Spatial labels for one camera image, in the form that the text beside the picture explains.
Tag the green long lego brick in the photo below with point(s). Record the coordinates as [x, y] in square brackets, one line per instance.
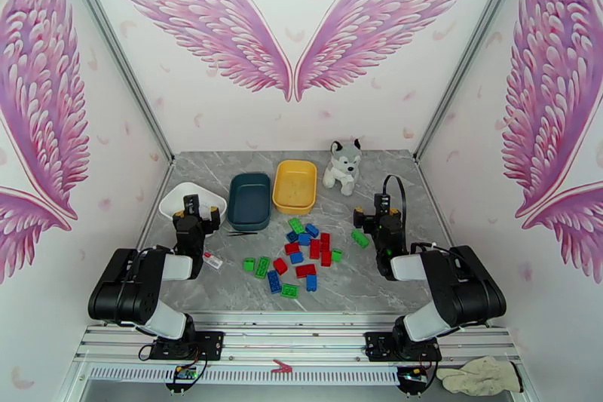
[262, 267]
[297, 225]
[289, 291]
[360, 238]

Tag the red long lego brick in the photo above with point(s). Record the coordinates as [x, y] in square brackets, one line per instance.
[314, 249]
[305, 270]
[325, 242]

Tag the green small lego brick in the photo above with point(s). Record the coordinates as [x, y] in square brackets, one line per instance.
[248, 265]
[336, 255]

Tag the blue small lego brick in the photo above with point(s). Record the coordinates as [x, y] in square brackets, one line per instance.
[292, 236]

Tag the blue long lego brick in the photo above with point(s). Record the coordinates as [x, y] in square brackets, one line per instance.
[273, 281]

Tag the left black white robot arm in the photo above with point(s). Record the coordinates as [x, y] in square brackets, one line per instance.
[122, 292]

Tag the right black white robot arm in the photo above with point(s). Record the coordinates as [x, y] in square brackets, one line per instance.
[461, 292]

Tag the white plastic container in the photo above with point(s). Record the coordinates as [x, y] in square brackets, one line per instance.
[172, 205]

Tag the small clear red-labelled packet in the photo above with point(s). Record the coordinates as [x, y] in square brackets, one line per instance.
[213, 260]

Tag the black tweezers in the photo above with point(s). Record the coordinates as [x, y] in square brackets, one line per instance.
[242, 233]

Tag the dark teal plastic container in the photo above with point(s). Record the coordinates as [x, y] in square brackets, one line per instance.
[249, 200]

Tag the grey white husky plush toy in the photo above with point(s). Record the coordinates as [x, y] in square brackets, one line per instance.
[340, 169]

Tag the yellow plastic container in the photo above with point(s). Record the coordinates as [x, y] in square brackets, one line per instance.
[294, 186]

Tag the small green circuit board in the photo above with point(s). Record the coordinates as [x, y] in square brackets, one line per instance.
[186, 373]
[411, 374]

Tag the red clip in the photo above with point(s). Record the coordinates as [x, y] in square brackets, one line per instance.
[281, 366]

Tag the cream work glove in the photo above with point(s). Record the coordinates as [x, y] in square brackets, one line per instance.
[476, 376]

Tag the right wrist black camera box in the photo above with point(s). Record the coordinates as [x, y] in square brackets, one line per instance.
[382, 203]

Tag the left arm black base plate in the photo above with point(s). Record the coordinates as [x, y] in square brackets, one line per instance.
[209, 344]

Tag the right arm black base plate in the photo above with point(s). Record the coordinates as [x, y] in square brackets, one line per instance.
[379, 346]

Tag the aluminium rail frame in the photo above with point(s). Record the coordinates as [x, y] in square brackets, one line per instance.
[292, 334]

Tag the aluminium corner post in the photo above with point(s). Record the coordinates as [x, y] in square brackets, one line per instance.
[471, 52]
[118, 52]

